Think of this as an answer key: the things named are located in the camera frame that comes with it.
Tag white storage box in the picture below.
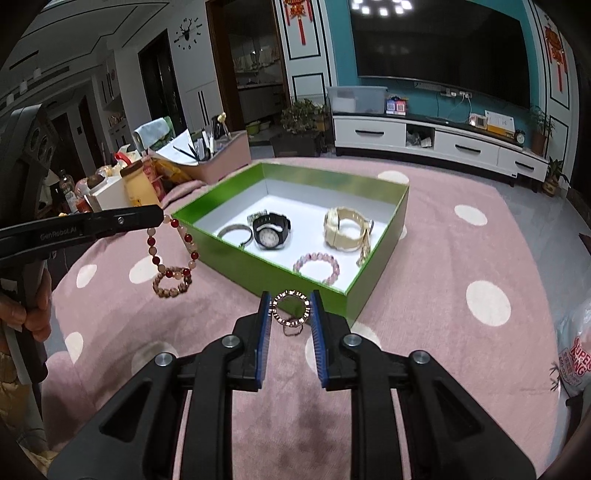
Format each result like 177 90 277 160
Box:
85 175 130 213

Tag rose gold ring bracelet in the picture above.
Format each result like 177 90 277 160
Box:
269 288 310 339

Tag silver bangle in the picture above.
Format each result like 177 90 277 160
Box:
217 224 254 247

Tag clear plastic storage bin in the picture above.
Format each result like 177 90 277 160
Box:
325 85 389 114

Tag red knot decoration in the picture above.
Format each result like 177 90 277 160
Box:
545 16 568 90
284 0 315 44

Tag desk calendar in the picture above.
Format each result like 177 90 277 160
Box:
484 110 517 137

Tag bushy potted plant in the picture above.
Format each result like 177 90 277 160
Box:
270 98 331 158

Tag pale pink bead bracelet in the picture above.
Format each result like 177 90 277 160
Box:
293 251 341 284

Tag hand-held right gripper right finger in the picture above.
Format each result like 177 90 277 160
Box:
309 290 539 480

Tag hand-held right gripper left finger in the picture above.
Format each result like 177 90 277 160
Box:
46 290 273 480

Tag wall clock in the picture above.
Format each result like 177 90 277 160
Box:
173 17 204 51

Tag red and pink bead bracelet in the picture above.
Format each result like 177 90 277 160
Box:
147 213 200 280

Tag person's left hand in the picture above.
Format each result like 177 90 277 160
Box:
0 267 52 343

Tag white TV cabinet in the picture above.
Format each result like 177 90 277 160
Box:
332 113 550 188

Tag metal charm bracelet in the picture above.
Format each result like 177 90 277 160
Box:
356 226 374 267

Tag yellow bear print bottle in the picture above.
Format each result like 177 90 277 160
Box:
115 152 162 208

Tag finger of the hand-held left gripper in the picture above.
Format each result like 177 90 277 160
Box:
95 205 165 238

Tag tall potted plant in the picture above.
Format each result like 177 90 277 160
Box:
529 106 555 158

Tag white paper sheets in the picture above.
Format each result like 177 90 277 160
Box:
154 129 195 162

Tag pink pen holder box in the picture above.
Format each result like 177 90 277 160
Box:
154 130 252 185

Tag green cardboard box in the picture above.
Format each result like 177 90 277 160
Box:
171 161 411 326

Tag cream wristwatch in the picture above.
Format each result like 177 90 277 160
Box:
323 206 375 253

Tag pink polka dot blanket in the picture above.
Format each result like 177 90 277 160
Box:
39 157 573 480

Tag black wristwatch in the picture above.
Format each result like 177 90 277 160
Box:
252 212 293 251

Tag small potted plant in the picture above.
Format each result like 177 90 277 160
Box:
542 157 571 197

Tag white plastic bag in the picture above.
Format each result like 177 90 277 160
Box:
554 300 591 398

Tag brown bead bracelet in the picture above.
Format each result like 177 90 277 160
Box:
152 267 192 298

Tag black television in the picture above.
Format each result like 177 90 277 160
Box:
348 0 532 109

